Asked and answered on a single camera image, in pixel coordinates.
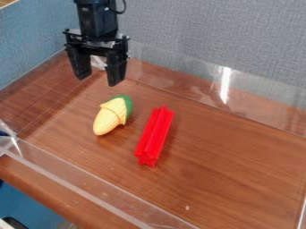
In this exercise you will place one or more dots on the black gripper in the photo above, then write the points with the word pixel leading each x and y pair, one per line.
pixel 81 46

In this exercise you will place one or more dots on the yellow toy corn cob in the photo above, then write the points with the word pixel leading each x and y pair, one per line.
pixel 114 114

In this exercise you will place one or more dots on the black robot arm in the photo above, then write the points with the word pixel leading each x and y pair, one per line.
pixel 98 18

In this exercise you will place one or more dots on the red star-shaped plastic block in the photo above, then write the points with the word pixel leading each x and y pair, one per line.
pixel 154 134

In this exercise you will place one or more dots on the clear acrylic corner bracket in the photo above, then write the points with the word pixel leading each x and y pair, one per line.
pixel 97 62

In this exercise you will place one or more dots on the clear acrylic left bracket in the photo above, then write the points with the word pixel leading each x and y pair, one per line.
pixel 9 140

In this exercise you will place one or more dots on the clear acrylic back wall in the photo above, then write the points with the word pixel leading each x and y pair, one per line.
pixel 264 100

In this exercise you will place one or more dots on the clear acrylic wall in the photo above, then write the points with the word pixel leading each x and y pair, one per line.
pixel 78 194
pixel 264 100

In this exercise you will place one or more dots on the clear acrylic front wall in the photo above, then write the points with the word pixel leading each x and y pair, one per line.
pixel 78 194

